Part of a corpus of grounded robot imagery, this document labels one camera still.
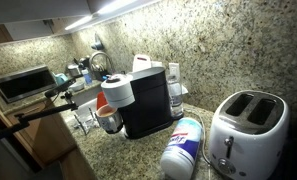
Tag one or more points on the wooden base cabinet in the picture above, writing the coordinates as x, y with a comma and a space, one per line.
44, 140

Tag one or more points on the black white Nespresso coffee machine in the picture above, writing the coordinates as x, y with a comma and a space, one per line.
148, 103

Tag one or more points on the white pink cutting board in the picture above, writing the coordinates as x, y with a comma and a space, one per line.
141, 65

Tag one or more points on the clear plastic water bottle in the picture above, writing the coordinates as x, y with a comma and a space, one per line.
175, 96

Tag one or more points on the red plastic container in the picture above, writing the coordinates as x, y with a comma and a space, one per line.
101, 100

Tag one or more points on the curved silver faucet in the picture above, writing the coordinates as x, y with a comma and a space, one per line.
100, 52

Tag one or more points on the blue soap bottle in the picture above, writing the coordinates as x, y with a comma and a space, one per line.
87, 78

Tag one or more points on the white kitchen sink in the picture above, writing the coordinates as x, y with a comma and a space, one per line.
84, 100

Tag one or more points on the white Lysol wipes canister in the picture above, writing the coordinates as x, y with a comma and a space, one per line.
182, 147

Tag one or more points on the dark hanging ladle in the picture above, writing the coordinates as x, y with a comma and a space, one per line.
97, 45

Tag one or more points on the black kettle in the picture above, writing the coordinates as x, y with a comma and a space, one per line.
84, 61

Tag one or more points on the white bowl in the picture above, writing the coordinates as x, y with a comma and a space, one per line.
76, 86

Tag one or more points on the silver metal pot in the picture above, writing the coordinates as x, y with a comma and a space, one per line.
74, 71

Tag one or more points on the teal plastic object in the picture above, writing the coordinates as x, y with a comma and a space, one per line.
59, 79

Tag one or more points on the long LED strip light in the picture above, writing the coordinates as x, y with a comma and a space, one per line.
116, 6

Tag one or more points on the short LED strip light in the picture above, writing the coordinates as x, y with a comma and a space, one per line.
78, 22

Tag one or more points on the small black metal fitting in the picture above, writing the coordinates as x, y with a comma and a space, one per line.
48, 23

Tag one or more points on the white two-slot toaster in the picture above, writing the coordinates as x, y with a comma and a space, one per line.
256, 146

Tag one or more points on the silver black microwave oven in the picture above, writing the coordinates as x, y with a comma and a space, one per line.
24, 83

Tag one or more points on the white light switch plate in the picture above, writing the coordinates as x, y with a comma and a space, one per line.
156, 64

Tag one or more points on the white wall power outlet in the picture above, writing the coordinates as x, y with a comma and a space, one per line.
174, 68

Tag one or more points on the black stereo camera bar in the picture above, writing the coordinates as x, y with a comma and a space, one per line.
59, 87

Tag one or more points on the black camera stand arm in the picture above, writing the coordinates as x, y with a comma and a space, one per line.
44, 113

